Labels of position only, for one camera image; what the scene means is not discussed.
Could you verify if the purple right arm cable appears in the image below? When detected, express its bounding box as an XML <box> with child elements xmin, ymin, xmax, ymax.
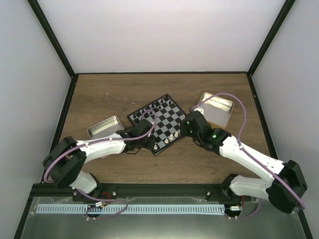
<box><xmin>191</xmin><ymin>93</ymin><xmax>307</xmax><ymax>221</ymax></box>

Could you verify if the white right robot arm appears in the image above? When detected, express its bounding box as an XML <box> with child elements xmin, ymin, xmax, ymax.
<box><xmin>180</xmin><ymin>111</ymin><xmax>308</xmax><ymax>214</ymax></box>

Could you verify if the pink tin with pieces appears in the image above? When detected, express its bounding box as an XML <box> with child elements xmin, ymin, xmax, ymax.
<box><xmin>87</xmin><ymin>116</ymin><xmax>124</xmax><ymax>139</ymax></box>

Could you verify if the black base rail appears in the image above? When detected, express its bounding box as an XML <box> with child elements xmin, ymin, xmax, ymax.
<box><xmin>30</xmin><ymin>183</ymin><xmax>251</xmax><ymax>203</ymax></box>

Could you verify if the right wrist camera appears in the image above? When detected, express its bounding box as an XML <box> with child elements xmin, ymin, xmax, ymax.
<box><xmin>189</xmin><ymin>106</ymin><xmax>204</xmax><ymax>115</ymax></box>

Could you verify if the black chess pieces row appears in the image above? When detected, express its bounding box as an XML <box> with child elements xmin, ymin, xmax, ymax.
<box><xmin>127</xmin><ymin>96</ymin><xmax>174</xmax><ymax>123</ymax></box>

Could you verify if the yellow empty tin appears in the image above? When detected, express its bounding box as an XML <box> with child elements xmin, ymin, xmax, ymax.
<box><xmin>199</xmin><ymin>93</ymin><xmax>234</xmax><ymax>129</ymax></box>

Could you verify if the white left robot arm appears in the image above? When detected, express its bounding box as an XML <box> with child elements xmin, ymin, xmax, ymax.
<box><xmin>43</xmin><ymin>119</ymin><xmax>156</xmax><ymax>201</ymax></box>

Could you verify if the black grey chess board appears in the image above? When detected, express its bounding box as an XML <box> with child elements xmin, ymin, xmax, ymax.
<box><xmin>127</xmin><ymin>94</ymin><xmax>186</xmax><ymax>156</ymax></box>

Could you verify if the light blue slotted cable duct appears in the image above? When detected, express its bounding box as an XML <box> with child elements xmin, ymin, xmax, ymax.
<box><xmin>36</xmin><ymin>204</ymin><xmax>225</xmax><ymax>215</ymax></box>

